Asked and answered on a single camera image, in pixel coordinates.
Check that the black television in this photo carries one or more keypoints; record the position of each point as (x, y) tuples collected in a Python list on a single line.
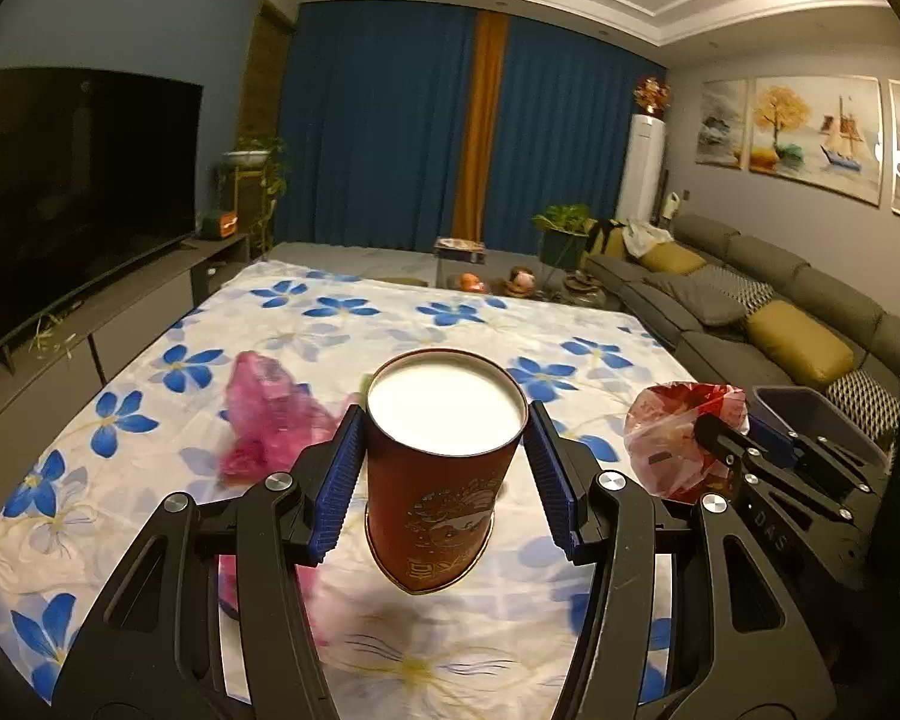
[(67, 187)]

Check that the potted plant in dark pot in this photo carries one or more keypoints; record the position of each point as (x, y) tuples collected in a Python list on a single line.
[(562, 236)]

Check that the grey television cabinet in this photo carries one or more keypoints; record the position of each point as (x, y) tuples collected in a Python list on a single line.
[(120, 330)]

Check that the pink translucent plastic bag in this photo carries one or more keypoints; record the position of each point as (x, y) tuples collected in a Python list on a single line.
[(270, 412)]

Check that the orange curtain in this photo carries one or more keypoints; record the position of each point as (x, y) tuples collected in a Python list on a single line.
[(484, 127)]

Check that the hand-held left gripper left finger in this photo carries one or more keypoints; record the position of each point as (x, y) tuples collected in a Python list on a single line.
[(337, 480)]

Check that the large sailboat painting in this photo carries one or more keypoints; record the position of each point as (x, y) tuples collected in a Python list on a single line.
[(814, 135)]

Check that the trailing potted plant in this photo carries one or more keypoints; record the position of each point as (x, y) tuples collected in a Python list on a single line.
[(259, 154)]

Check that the white cloth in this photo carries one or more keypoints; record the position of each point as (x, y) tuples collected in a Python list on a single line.
[(645, 238)]

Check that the red and gold flower ornament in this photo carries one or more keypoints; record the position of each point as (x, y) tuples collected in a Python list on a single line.
[(652, 97)]

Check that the grey and yellow corner sofa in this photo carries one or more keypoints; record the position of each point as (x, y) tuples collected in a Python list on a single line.
[(757, 259)]

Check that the red plastic bag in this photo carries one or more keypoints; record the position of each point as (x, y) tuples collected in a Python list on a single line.
[(667, 435)]

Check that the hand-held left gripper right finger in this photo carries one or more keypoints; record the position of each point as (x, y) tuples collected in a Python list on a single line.
[(555, 480)]

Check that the blue curtain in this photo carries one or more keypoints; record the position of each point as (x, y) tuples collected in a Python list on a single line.
[(375, 127), (570, 135)]

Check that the white standing air conditioner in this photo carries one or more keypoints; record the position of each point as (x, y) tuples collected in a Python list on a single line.
[(641, 169)]

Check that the large yellow cushion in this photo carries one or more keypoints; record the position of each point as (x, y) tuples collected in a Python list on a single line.
[(799, 345)]

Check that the small orange toy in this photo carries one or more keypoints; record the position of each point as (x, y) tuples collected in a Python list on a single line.
[(471, 283)]

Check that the red cylindrical can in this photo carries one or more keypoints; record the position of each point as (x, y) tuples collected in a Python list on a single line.
[(435, 510)]

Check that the doll head toy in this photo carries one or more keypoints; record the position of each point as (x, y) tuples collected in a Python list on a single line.
[(523, 283)]

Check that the flat grey cushion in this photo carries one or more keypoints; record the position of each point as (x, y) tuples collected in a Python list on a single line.
[(694, 296)]

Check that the dark grey plastic bin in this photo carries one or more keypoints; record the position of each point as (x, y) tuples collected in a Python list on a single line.
[(817, 409)]

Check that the gold plant stand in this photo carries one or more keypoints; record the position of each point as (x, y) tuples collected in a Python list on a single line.
[(246, 206)]

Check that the small yellow cushion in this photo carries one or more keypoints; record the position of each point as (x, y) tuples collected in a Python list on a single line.
[(673, 259)]

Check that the houndstooth pillow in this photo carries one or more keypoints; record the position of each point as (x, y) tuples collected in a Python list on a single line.
[(746, 286), (862, 401)]

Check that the orange speaker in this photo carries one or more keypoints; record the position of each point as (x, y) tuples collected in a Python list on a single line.
[(219, 226)]

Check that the small grey tree painting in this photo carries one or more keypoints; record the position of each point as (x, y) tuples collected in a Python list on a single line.
[(721, 124)]

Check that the colourful flat box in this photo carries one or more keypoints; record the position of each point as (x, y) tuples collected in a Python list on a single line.
[(459, 249)]

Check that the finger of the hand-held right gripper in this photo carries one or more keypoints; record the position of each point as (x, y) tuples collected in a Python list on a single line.
[(724, 442), (772, 441)]

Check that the blue floral tablecloth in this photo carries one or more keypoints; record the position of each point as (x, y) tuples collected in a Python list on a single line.
[(435, 330)]

